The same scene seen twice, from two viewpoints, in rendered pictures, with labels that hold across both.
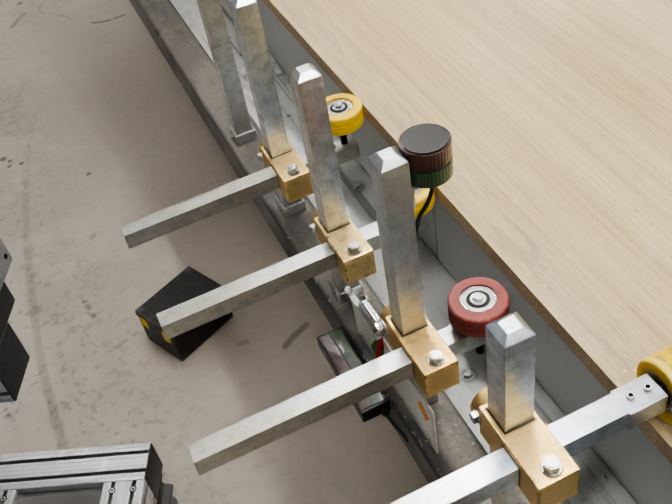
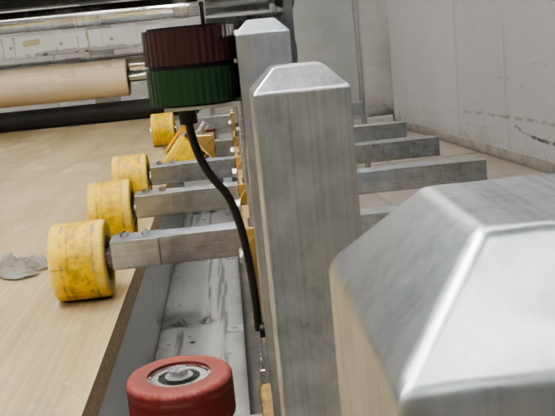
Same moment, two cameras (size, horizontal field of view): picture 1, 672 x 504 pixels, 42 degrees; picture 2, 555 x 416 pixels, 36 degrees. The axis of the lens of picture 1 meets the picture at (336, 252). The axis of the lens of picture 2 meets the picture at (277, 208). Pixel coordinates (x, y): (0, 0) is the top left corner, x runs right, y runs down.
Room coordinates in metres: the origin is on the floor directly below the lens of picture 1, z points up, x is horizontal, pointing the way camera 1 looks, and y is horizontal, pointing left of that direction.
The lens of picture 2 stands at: (1.32, 0.06, 1.15)
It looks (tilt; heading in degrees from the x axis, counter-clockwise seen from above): 12 degrees down; 194
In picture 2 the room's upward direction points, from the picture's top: 6 degrees counter-clockwise
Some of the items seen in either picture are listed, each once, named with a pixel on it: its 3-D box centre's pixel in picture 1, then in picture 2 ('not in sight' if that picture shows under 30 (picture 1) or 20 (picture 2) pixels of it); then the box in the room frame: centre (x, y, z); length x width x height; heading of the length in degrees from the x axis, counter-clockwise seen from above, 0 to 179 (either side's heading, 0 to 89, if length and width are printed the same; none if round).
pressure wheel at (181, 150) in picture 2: not in sight; (181, 158); (-0.20, -0.50, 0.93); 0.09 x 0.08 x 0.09; 107
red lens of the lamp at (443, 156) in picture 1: (425, 147); (188, 45); (0.78, -0.12, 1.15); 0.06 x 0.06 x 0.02
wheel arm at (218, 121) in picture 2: not in sight; (262, 116); (-0.73, -0.47, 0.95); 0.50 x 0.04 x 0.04; 107
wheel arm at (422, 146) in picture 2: not in sight; (284, 159); (-0.01, -0.25, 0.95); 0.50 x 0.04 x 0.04; 107
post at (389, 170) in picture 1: (405, 297); (293, 365); (0.76, -0.08, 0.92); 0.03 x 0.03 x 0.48; 17
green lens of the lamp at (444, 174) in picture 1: (427, 164); (193, 84); (0.78, -0.12, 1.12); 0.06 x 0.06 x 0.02
